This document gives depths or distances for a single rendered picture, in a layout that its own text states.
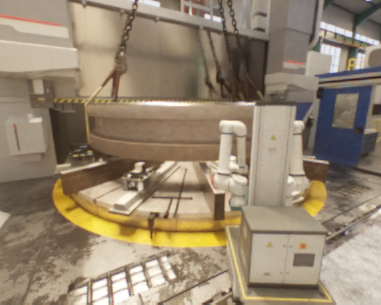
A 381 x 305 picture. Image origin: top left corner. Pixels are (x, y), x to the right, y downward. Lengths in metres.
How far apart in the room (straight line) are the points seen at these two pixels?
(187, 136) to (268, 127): 1.53
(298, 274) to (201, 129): 2.08
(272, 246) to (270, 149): 0.78
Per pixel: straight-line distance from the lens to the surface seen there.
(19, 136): 5.36
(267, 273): 1.87
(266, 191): 1.97
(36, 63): 3.66
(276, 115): 1.81
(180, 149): 2.89
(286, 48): 6.74
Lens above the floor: 1.75
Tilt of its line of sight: 11 degrees down
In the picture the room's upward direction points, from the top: straight up
